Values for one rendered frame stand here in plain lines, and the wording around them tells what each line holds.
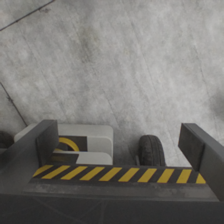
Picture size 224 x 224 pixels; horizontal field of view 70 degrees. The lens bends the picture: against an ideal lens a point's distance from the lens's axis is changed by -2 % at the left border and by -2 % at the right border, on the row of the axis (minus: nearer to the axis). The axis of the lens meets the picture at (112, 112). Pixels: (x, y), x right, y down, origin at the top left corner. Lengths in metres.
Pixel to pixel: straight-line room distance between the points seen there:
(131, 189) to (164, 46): 0.40
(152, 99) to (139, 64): 0.12
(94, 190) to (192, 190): 0.14
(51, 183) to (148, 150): 0.26
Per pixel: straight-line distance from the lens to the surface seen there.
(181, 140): 0.17
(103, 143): 0.42
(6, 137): 0.63
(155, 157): 0.43
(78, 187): 0.25
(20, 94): 0.60
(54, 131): 0.16
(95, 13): 0.52
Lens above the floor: 0.50
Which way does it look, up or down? 72 degrees down
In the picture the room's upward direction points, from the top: 174 degrees counter-clockwise
